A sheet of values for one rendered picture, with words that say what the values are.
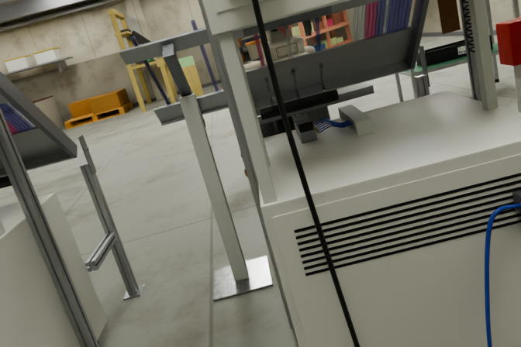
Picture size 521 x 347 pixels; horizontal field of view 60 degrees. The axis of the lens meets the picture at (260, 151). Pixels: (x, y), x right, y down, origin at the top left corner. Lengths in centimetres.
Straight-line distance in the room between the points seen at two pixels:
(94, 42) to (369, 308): 1061
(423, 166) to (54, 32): 1093
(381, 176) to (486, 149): 24
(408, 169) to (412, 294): 31
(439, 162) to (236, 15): 54
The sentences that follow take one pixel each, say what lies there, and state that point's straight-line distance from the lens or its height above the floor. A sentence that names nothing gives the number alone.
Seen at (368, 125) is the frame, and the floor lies 64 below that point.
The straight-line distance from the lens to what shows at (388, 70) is 196.
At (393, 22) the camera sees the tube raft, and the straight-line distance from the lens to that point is 181.
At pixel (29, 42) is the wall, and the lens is 1182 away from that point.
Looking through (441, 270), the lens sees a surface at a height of 36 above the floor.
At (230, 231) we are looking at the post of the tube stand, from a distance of 191.
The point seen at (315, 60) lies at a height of 82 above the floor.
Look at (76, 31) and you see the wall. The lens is 1150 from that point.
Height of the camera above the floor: 99
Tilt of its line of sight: 15 degrees down
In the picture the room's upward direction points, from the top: 15 degrees counter-clockwise
